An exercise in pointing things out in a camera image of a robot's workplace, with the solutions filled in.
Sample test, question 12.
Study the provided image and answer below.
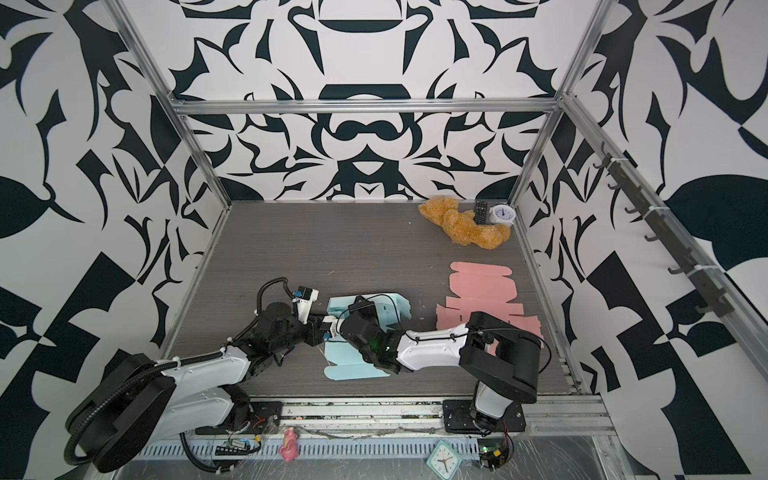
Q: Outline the light blue paper box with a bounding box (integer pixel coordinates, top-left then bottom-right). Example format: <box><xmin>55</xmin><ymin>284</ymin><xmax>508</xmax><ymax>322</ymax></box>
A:
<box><xmin>324</xmin><ymin>293</ymin><xmax>411</xmax><ymax>381</ymax></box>

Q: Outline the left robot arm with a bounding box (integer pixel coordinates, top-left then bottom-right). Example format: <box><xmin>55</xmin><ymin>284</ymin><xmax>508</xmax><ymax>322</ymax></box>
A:
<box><xmin>63</xmin><ymin>302</ymin><xmax>331</xmax><ymax>473</ymax></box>

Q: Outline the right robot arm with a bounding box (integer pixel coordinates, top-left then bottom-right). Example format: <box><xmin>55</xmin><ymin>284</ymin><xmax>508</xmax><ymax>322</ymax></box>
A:
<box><xmin>330</xmin><ymin>296</ymin><xmax>550</xmax><ymax>421</ymax></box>

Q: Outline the pink paper box blank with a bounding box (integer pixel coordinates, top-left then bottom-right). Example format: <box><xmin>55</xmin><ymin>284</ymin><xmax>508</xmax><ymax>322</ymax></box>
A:
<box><xmin>436</xmin><ymin>262</ymin><xmax>542</xmax><ymax>337</ymax></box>

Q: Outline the pink small toy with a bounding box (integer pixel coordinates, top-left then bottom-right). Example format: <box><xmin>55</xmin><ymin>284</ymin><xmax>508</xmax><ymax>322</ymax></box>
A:
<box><xmin>279</xmin><ymin>427</ymin><xmax>299</xmax><ymax>462</ymax></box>

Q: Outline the green circuit board left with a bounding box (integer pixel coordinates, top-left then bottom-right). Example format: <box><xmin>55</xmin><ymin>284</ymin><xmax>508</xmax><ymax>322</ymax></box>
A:
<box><xmin>215</xmin><ymin>436</ymin><xmax>262</xmax><ymax>457</ymax></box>

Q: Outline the brown teddy bear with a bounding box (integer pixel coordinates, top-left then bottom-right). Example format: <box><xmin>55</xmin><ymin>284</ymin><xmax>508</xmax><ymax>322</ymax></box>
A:
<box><xmin>418</xmin><ymin>197</ymin><xmax>511</xmax><ymax>250</ymax></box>

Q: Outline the teal square clock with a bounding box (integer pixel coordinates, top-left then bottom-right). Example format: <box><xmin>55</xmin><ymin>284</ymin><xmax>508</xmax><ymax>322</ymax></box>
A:
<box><xmin>426</xmin><ymin>440</ymin><xmax>463</xmax><ymax>480</ymax></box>

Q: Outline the black remote control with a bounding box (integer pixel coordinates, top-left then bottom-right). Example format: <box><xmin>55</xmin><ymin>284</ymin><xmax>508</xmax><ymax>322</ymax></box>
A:
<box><xmin>473</xmin><ymin>200</ymin><xmax>488</xmax><ymax>225</ymax></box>

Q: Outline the white round alarm clock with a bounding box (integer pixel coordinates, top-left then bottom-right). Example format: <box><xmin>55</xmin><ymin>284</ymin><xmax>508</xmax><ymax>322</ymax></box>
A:
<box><xmin>488</xmin><ymin>204</ymin><xmax>517</xmax><ymax>227</ymax></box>

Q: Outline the circuit board right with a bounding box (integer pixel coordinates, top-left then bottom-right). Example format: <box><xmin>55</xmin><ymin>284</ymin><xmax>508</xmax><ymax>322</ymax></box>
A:
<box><xmin>478</xmin><ymin>437</ymin><xmax>515</xmax><ymax>471</ymax></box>

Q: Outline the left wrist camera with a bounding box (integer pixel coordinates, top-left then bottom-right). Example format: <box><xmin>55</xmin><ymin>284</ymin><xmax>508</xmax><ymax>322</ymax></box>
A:
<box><xmin>293</xmin><ymin>286</ymin><xmax>319</xmax><ymax>324</ymax></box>

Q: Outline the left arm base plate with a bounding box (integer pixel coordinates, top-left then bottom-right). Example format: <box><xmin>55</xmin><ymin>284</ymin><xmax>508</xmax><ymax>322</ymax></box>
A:
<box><xmin>194</xmin><ymin>401</ymin><xmax>283</xmax><ymax>435</ymax></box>

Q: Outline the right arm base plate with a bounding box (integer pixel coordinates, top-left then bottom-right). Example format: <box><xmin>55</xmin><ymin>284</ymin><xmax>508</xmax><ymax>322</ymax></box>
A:
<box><xmin>442</xmin><ymin>399</ymin><xmax>527</xmax><ymax>435</ymax></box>

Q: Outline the black corrugated cable left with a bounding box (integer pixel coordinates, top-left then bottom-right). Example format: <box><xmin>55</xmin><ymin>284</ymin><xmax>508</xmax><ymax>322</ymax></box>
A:
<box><xmin>62</xmin><ymin>353</ymin><xmax>241</xmax><ymax>475</ymax></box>

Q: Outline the black coat hook rail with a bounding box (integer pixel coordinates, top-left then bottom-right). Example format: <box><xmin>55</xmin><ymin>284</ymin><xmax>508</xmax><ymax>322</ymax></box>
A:
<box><xmin>594</xmin><ymin>152</ymin><xmax>735</xmax><ymax>318</ymax></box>

